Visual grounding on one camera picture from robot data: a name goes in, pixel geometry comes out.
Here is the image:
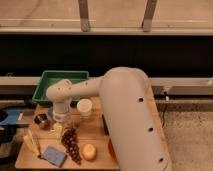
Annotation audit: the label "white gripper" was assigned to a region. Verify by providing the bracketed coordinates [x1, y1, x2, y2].
[53, 102, 70, 139]

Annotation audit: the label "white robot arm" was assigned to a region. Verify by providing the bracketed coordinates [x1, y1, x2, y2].
[46, 67, 172, 171]

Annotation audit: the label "small metal cup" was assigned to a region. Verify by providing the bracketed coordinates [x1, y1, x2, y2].
[34, 113, 50, 129]

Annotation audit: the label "blue plastic cup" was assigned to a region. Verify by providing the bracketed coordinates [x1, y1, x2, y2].
[48, 107, 53, 119]

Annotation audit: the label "white paper cup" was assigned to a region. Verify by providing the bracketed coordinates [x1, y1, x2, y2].
[77, 99, 93, 117]

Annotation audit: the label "bunch of dark grapes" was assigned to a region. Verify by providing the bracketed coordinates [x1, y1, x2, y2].
[61, 127, 81, 165]

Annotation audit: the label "blue sponge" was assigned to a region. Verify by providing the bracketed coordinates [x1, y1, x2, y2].
[42, 146, 67, 167]

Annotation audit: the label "yellow banana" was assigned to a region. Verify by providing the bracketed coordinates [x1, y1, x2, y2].
[23, 130, 41, 158]

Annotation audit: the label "yellow apple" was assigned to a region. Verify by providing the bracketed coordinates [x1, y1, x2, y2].
[81, 144, 97, 161]

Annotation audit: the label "black remote control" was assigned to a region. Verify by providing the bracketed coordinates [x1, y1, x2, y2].
[102, 115, 109, 135]

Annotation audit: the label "blue object left of table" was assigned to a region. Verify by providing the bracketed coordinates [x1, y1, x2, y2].
[0, 109, 23, 126]

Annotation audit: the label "green plastic tray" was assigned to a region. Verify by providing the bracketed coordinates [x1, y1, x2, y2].
[32, 70, 89, 106]

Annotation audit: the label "red bowl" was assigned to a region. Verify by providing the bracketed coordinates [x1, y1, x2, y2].
[108, 139, 116, 160]

